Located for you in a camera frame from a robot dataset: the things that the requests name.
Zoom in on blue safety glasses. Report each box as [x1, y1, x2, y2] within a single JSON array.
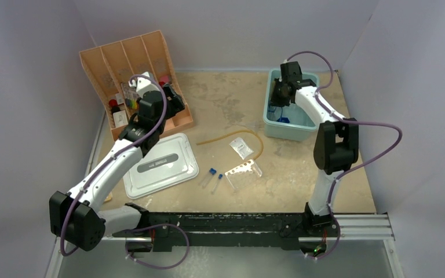
[[267, 107, 283, 122]]

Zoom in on graduated cylinder blue base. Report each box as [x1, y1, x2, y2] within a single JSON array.
[[276, 117, 290, 123]]

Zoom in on tan rubber tubing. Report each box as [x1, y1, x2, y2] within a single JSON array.
[[196, 129, 265, 161]]

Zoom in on small white plastic packet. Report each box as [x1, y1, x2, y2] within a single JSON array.
[[229, 137, 254, 160]]

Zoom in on large blue-capped test tube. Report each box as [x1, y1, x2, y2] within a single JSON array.
[[199, 168, 217, 188]]

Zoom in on small blue-capped test tube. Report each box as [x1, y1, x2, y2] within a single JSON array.
[[211, 174, 224, 195]]

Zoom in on clear test tube rack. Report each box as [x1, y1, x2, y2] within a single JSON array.
[[224, 159, 262, 192]]

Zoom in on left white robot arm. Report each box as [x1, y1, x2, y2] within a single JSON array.
[[49, 72, 185, 257]]

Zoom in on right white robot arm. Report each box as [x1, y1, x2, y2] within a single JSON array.
[[269, 61, 359, 236]]

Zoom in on teal plastic bin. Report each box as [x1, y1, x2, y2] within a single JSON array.
[[262, 68, 318, 141]]

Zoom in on white storage box lid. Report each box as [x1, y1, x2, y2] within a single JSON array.
[[123, 133, 199, 199]]

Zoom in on pink plastic organizer rack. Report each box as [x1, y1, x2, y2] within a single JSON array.
[[79, 30, 182, 140]]

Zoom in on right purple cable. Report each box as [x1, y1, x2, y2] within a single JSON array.
[[286, 50, 404, 262]]

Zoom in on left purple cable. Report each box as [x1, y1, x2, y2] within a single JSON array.
[[59, 75, 169, 257]]

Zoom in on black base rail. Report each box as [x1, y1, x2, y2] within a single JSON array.
[[110, 212, 393, 255]]

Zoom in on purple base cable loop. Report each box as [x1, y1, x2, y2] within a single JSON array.
[[124, 222, 191, 269]]

